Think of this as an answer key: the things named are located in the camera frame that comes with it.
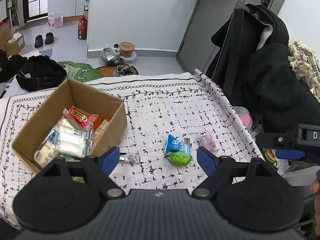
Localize clear bag by container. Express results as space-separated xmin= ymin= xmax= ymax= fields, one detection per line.
xmin=100 ymin=47 xmax=120 ymax=66

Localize small cardboard box on floor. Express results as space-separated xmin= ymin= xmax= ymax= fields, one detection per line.
xmin=1 ymin=29 xmax=25 ymax=57

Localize orange cracker pack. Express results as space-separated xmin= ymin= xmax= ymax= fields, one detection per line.
xmin=92 ymin=118 xmax=111 ymax=146

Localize brown cardboard box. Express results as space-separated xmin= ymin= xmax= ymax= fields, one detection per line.
xmin=11 ymin=80 xmax=127 ymax=174

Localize beige tasselled cloth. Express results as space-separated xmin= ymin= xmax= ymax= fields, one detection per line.
xmin=288 ymin=40 xmax=319 ymax=101

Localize pink grey plush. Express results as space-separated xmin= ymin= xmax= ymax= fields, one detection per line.
xmin=234 ymin=106 xmax=253 ymax=130

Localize pink plastic bag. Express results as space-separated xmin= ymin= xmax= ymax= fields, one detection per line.
xmin=48 ymin=12 xmax=63 ymax=29

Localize black slipper left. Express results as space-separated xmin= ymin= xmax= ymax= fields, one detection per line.
xmin=34 ymin=35 xmax=43 ymax=48

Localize brown lidded round container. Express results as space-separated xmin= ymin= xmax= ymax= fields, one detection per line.
xmin=119 ymin=42 xmax=135 ymax=57

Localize grey door with handle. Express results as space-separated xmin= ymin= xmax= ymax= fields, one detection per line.
xmin=176 ymin=0 xmax=293 ymax=74

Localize long white cracker pack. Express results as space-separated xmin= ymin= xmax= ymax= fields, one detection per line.
xmin=34 ymin=118 xmax=93 ymax=167

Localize black clothes heap on floor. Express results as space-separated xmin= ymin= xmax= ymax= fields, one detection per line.
xmin=1 ymin=50 xmax=67 ymax=92

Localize green cartoon floor mat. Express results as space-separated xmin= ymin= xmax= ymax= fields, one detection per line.
xmin=58 ymin=61 xmax=104 ymax=82

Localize green snack packet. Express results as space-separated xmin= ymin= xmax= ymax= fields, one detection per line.
xmin=165 ymin=151 xmax=192 ymax=166

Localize white black patterned blanket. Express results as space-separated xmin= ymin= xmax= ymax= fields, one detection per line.
xmin=1 ymin=72 xmax=260 ymax=229

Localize brown biscuit clear pack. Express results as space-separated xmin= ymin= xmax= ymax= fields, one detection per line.
xmin=119 ymin=153 xmax=140 ymax=164

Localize person's hand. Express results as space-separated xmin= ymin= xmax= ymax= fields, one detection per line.
xmin=310 ymin=170 xmax=320 ymax=236

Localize burger shaped toy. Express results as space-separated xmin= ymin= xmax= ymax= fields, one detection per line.
xmin=264 ymin=149 xmax=277 ymax=167

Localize red chocolate bar wrapper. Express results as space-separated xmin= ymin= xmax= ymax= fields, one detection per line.
xmin=68 ymin=106 xmax=92 ymax=128

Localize pink sausage snack pack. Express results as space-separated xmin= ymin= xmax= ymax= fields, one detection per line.
xmin=63 ymin=107 xmax=99 ymax=132

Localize purple snack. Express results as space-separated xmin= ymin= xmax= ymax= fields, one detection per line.
xmin=198 ymin=135 xmax=216 ymax=152

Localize grey sneaker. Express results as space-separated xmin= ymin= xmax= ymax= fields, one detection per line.
xmin=112 ymin=65 xmax=134 ymax=77

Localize black clothes pile on chair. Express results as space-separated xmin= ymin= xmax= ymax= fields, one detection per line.
xmin=207 ymin=4 xmax=319 ymax=133

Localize blue snack bag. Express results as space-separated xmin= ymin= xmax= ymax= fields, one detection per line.
xmin=164 ymin=134 xmax=191 ymax=156

